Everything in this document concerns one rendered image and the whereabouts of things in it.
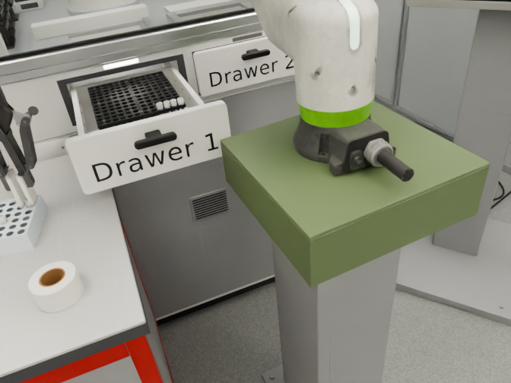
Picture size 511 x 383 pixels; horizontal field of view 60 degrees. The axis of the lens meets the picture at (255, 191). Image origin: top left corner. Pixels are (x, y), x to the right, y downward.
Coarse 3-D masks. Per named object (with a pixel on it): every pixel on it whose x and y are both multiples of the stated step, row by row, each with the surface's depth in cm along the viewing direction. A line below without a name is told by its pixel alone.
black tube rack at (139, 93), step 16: (128, 80) 104; (144, 80) 102; (160, 80) 101; (96, 96) 97; (112, 96) 97; (128, 96) 95; (144, 96) 94; (160, 96) 94; (176, 96) 93; (96, 112) 90; (112, 112) 89; (128, 112) 89
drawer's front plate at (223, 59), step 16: (224, 48) 107; (240, 48) 109; (256, 48) 111; (272, 48) 112; (208, 64) 108; (224, 64) 109; (240, 64) 111; (256, 64) 113; (208, 80) 110; (224, 80) 112; (240, 80) 113; (256, 80) 115
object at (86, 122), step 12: (144, 72) 108; (168, 72) 110; (84, 84) 105; (96, 84) 105; (180, 84) 103; (72, 96) 100; (84, 96) 105; (180, 96) 107; (192, 96) 94; (84, 108) 107; (84, 120) 99; (84, 132) 85
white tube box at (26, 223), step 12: (0, 204) 84; (12, 204) 85; (36, 204) 83; (12, 216) 81; (24, 216) 81; (36, 216) 82; (0, 228) 79; (12, 228) 79; (24, 228) 78; (36, 228) 81; (0, 240) 76; (12, 240) 76; (24, 240) 76; (36, 240) 80; (0, 252) 77; (12, 252) 77
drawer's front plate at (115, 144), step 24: (144, 120) 78; (168, 120) 79; (192, 120) 81; (216, 120) 82; (72, 144) 74; (96, 144) 76; (120, 144) 78; (168, 144) 81; (192, 144) 83; (216, 144) 85; (96, 168) 78; (120, 168) 80; (144, 168) 82; (168, 168) 84
